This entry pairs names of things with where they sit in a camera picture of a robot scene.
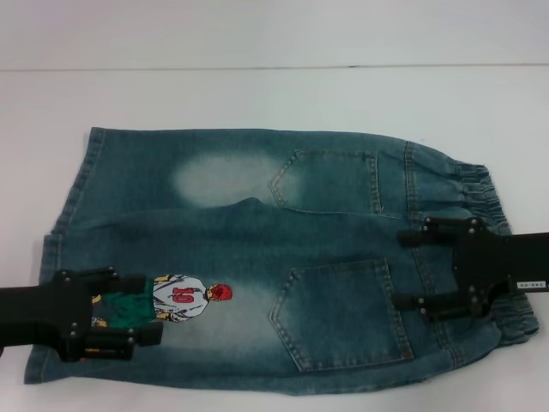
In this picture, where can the blue denim shorts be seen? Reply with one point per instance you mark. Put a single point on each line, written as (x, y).
(240, 240)

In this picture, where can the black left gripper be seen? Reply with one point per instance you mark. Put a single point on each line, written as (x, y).
(38, 313)

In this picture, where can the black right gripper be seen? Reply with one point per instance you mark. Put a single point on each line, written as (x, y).
(493, 266)

